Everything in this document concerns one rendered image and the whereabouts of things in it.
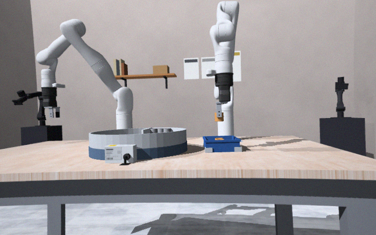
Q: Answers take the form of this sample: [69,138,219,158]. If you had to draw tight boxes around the blue crate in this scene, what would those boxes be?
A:
[203,136,241,152]

